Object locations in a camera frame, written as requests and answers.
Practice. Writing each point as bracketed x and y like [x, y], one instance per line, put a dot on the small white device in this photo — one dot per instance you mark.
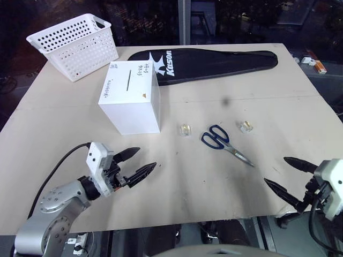
[308, 60]

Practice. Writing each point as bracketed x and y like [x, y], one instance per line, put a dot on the black Kason racket cover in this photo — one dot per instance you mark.
[214, 64]

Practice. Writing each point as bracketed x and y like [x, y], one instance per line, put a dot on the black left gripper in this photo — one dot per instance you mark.
[115, 175]

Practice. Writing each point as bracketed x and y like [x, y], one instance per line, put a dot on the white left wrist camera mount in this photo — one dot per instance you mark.
[94, 163]

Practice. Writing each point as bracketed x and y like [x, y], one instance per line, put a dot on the orange and white box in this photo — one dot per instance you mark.
[320, 67]

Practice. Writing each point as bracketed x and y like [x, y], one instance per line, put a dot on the white cardboard box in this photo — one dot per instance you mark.
[128, 115]

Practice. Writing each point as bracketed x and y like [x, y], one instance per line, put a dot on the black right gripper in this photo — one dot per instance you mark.
[314, 191]

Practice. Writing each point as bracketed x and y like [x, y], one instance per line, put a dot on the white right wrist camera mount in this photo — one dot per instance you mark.
[333, 184]

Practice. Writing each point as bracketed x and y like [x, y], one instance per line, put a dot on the white perforated plastic basket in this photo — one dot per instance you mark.
[80, 51]

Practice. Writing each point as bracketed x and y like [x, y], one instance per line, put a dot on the grey window frame post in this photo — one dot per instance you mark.
[184, 21]

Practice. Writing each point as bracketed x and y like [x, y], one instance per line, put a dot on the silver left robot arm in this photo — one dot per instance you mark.
[56, 206]

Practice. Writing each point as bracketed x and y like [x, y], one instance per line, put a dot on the white socket box with plugs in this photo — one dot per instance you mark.
[77, 242]

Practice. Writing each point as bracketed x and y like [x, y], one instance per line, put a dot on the dark rounded shape under table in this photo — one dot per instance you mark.
[230, 230]

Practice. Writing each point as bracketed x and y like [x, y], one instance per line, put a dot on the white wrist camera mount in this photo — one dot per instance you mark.
[333, 184]
[94, 163]

